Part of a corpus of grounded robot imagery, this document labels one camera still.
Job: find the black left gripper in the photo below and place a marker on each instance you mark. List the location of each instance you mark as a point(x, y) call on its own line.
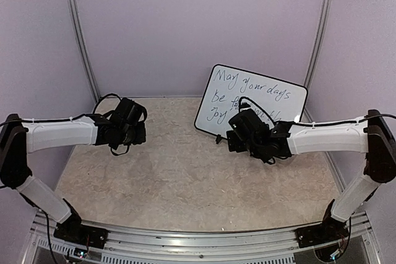
point(141, 136)

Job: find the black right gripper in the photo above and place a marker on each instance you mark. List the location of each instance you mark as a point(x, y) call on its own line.
point(234, 142)

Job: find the white whiteboard with black frame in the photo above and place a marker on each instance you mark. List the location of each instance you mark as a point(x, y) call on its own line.
point(271, 99)

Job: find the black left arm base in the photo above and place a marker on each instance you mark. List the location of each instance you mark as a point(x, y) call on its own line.
point(73, 230)

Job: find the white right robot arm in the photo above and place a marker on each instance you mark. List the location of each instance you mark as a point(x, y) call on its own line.
point(369, 135)

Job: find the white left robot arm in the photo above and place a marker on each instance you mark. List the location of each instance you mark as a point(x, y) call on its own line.
point(20, 137)

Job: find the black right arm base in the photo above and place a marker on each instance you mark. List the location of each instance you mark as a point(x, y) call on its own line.
point(330, 238)

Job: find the black whiteboard stand foot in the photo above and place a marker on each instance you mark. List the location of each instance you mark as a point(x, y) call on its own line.
point(218, 139)

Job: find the aluminium corner post right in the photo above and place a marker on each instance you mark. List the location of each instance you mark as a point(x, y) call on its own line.
point(318, 40)

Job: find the aluminium corner post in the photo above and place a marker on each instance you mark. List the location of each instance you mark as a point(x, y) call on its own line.
point(81, 44)
point(318, 40)

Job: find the aluminium front rail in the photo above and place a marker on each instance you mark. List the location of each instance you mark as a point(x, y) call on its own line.
point(136, 245)

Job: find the aluminium corner post left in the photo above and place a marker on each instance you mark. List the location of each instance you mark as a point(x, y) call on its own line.
point(81, 44)

